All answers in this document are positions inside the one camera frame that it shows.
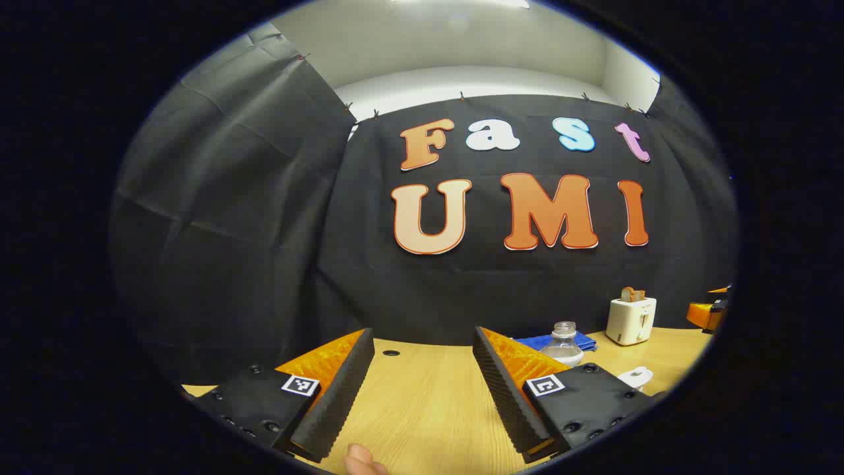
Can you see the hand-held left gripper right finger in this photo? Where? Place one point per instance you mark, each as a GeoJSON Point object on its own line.
{"type": "Point", "coordinates": [504, 389]}

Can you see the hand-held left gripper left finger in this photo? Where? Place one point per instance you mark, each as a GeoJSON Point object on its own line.
{"type": "Point", "coordinates": [343, 389]}

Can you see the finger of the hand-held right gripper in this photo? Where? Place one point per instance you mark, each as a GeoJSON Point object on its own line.
{"type": "Point", "coordinates": [699, 315]}

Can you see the clear water bottle green label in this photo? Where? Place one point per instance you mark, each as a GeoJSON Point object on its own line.
{"type": "Point", "coordinates": [564, 343]}

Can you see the blue folded towel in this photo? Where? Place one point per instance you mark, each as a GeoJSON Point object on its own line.
{"type": "Point", "coordinates": [534, 342]}

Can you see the brown bread slice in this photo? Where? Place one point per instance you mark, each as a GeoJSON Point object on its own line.
{"type": "Point", "coordinates": [633, 294]}

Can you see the cream toaster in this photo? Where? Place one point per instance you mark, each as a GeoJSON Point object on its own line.
{"type": "Point", "coordinates": [630, 321]}

